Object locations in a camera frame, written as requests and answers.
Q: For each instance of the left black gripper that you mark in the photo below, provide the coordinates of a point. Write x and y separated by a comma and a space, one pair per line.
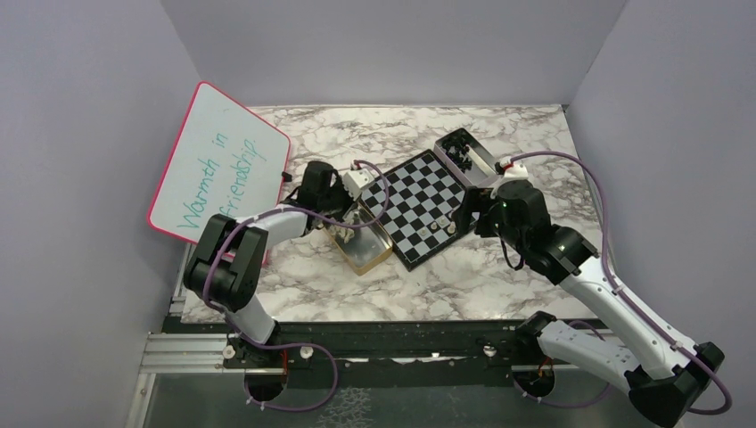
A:
349, 202

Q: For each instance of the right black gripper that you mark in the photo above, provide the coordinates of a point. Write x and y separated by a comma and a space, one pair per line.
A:
476, 199

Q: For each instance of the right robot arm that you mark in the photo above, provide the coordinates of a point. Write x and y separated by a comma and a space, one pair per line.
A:
660, 369

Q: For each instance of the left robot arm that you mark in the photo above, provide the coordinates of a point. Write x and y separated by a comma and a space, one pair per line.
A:
225, 266

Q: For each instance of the black white chess board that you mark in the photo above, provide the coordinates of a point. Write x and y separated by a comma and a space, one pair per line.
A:
408, 199

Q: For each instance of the pile of black pieces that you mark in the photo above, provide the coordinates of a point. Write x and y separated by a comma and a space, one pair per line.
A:
458, 146

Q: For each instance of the white board pink rim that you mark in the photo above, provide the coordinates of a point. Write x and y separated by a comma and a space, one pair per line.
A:
225, 160

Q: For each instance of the gold tin tray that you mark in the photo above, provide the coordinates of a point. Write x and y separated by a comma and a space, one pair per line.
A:
364, 248

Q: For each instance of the silver white tin tray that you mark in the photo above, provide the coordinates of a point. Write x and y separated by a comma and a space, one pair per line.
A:
481, 175

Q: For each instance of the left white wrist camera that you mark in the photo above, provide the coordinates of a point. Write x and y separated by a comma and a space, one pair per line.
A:
355, 181

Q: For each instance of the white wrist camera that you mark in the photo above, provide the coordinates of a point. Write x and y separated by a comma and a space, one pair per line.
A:
355, 181
509, 170

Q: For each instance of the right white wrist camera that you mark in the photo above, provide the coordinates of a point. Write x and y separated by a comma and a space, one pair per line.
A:
509, 170

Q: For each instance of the black metal base rail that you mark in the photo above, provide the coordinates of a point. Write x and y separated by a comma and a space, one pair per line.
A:
364, 355

